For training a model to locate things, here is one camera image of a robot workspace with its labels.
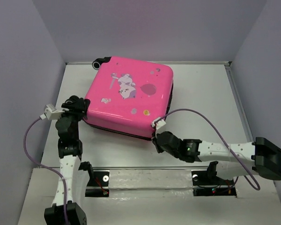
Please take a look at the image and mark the pink kids suitcase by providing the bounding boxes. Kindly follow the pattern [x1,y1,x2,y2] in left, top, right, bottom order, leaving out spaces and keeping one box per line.
[85,56,173,140]

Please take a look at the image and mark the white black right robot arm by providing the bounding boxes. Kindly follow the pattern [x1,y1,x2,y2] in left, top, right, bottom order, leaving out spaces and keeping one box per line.
[152,131,281,184]

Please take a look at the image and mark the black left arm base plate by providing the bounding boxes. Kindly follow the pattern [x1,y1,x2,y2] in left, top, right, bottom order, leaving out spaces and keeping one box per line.
[85,170,110,198]

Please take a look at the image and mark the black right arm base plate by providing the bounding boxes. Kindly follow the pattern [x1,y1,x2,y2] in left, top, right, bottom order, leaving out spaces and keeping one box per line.
[192,171,237,197]

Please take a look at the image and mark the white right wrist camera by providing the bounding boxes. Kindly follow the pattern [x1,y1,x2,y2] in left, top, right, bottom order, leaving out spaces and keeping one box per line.
[151,117,166,135]

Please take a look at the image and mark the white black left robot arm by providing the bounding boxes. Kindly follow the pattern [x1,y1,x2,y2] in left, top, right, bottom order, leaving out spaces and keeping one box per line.
[44,96,94,225]

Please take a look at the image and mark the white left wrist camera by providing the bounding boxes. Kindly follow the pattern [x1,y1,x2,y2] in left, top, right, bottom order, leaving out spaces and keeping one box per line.
[39,104,63,120]

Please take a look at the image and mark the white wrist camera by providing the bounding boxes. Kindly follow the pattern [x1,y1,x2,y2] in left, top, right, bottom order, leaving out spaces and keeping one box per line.
[151,117,166,135]
[39,104,63,120]

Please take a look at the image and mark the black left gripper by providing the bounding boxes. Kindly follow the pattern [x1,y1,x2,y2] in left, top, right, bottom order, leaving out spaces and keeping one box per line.
[56,97,87,140]

